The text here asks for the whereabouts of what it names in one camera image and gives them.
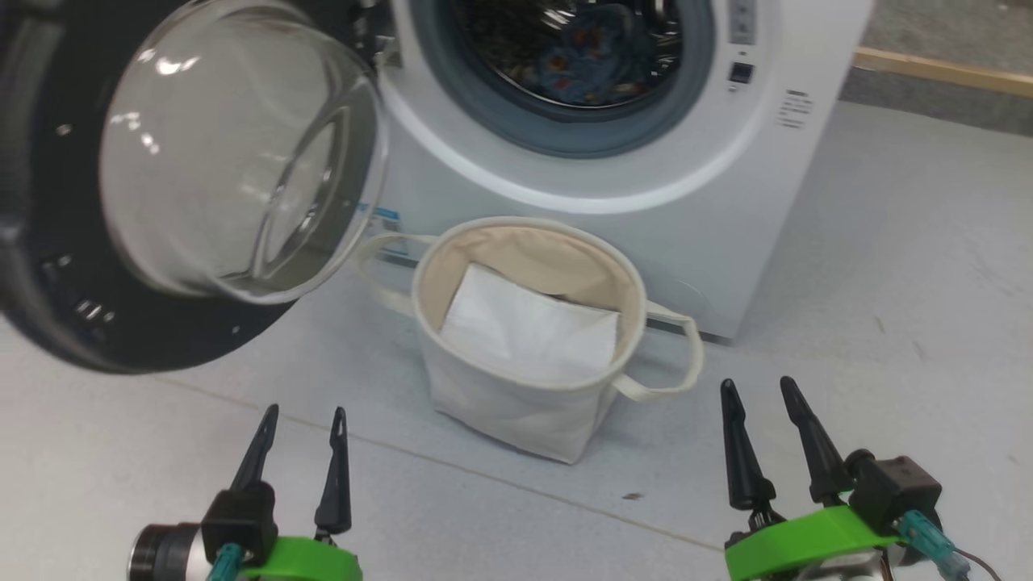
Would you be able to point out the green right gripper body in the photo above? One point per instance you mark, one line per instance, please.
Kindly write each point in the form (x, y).
(807, 545)

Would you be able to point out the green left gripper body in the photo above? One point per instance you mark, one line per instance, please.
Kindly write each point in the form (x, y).
(307, 561)

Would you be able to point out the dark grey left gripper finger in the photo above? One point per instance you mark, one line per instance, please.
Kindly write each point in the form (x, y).
(336, 492)
(257, 456)

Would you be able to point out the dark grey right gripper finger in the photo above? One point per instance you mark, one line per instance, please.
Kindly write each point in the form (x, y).
(744, 468)
(819, 460)

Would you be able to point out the black round glass machine door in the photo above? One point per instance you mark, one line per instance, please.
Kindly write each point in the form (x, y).
(226, 161)

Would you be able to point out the blue patterned garment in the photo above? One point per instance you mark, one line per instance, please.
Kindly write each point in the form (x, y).
(581, 60)

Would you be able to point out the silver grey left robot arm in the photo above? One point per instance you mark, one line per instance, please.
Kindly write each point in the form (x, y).
(165, 553)

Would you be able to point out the cream fabric laundry basket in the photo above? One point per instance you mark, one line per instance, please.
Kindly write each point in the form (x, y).
(516, 411)

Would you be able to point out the white sheet basket liner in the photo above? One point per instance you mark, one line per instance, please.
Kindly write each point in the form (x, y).
(533, 331)

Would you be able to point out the white washing machine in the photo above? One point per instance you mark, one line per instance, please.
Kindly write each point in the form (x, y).
(726, 210)

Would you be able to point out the blue energy label sticker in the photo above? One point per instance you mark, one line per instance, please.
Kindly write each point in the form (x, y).
(383, 230)

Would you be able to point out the black text label sticker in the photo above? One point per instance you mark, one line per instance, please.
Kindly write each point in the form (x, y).
(796, 109)

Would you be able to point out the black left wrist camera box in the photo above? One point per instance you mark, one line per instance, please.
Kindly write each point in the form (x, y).
(238, 520)

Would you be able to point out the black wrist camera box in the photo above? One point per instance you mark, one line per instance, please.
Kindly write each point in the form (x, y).
(238, 520)
(896, 488)

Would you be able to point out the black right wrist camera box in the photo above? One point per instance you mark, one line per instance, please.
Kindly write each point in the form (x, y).
(896, 488)

